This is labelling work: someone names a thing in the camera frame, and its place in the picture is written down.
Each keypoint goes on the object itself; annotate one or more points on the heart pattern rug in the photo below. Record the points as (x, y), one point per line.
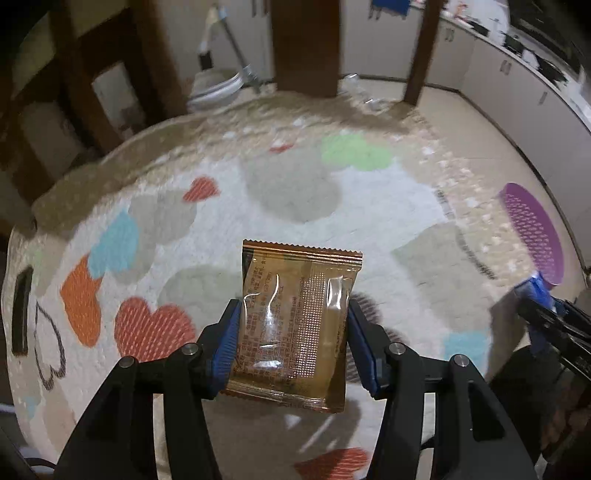
(277, 207)

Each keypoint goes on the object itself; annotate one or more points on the small clear plastic bottle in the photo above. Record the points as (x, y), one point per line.
(364, 92)

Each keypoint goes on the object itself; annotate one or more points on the black smartphone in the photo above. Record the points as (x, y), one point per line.
(21, 314)

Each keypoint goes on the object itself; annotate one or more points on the mop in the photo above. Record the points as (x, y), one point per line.
(240, 55)

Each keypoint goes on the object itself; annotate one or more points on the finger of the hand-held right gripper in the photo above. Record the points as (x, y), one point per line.
(539, 339)
(533, 290)

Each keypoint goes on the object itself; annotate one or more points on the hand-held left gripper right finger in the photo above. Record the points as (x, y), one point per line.
(364, 350)

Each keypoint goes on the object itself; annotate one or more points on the kitchen cabinets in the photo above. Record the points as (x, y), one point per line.
(508, 83)

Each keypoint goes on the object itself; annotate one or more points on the brown foil packet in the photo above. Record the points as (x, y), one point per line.
(291, 323)

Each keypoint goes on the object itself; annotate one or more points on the purple plastic basket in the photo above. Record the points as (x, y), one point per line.
(531, 226)

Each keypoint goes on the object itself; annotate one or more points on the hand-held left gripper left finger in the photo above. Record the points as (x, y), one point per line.
(226, 350)

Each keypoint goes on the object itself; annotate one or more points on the blue towel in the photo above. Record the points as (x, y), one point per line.
(390, 7)

